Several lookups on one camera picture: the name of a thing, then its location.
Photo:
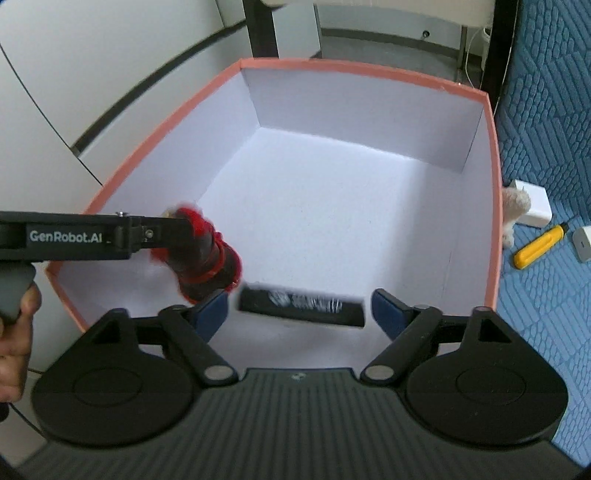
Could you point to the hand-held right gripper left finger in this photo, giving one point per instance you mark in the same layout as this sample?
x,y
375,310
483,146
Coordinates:
x,y
213,314

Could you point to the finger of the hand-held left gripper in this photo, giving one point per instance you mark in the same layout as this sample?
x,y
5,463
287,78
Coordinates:
x,y
166,233

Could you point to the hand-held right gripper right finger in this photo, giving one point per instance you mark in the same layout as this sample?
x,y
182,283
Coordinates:
x,y
385,310

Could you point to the red and black cylindrical toy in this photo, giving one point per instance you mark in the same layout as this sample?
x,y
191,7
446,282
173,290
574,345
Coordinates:
x,y
207,263

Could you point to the black printed rectangular bar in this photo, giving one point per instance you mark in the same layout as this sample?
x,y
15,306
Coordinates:
x,y
300,307

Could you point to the pink cardboard box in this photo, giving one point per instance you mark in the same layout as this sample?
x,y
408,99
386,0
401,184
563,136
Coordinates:
x,y
323,207

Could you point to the yellow screwdriver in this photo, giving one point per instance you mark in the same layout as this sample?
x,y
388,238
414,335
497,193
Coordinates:
x,y
538,247

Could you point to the white charger block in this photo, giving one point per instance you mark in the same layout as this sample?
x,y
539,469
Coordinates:
x,y
535,205

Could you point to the person's left hand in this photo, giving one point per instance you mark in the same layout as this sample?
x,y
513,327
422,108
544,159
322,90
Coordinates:
x,y
16,360

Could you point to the beige plush toy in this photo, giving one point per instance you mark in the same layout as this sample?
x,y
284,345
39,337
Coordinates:
x,y
515,203

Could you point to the white cabinet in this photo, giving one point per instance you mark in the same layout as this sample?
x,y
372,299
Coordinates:
x,y
92,69

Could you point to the small white adapter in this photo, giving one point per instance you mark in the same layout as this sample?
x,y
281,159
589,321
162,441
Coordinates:
x,y
582,244

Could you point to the black furniture leg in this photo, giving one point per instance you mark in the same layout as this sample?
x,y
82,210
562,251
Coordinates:
x,y
261,27

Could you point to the blue quilted mat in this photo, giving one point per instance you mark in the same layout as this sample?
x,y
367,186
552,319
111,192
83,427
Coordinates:
x,y
549,115

